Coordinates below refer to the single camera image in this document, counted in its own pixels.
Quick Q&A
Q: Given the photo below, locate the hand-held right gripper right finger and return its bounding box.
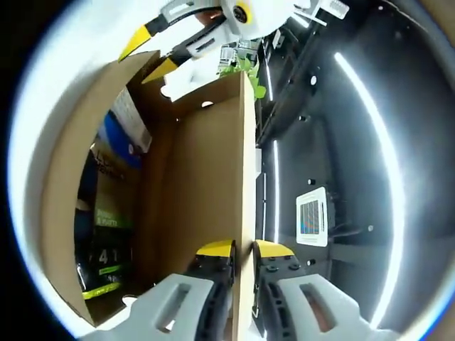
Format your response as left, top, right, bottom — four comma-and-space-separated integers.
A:
251, 239, 378, 341

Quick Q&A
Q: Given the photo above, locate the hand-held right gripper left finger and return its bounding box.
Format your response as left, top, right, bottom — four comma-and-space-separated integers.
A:
120, 239, 237, 341

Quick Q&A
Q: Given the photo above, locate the blue and white pack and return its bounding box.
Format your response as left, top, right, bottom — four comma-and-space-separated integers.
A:
98, 87, 153, 171

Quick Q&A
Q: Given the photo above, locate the brown cardboard shoe box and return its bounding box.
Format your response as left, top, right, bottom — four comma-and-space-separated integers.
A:
41, 49, 257, 341

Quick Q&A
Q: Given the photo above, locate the silver green pouch soft item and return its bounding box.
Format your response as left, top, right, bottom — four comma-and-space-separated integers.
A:
75, 140, 145, 303

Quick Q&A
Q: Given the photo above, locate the green plant in white pot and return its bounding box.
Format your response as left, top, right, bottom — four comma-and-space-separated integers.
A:
217, 56, 267, 101

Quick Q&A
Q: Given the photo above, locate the ceiling air conditioner vent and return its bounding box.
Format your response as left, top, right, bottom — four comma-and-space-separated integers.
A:
295, 186, 330, 248

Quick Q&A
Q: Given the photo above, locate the long curved ceiling light strip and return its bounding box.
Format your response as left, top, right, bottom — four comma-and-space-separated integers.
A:
272, 139, 280, 243

